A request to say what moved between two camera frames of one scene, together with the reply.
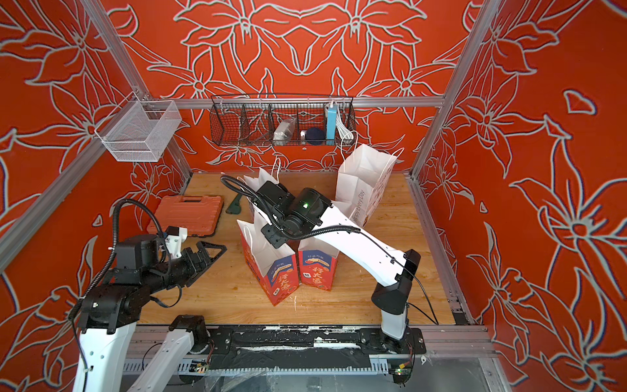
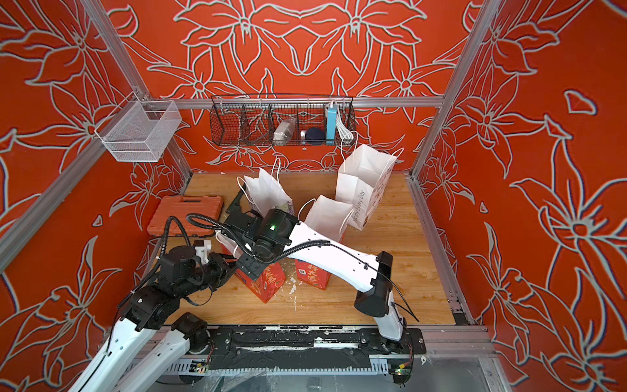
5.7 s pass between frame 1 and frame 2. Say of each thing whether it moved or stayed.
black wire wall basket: stayed
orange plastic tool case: stayed
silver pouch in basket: stayed
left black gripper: moved
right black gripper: moved
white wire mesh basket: stayed
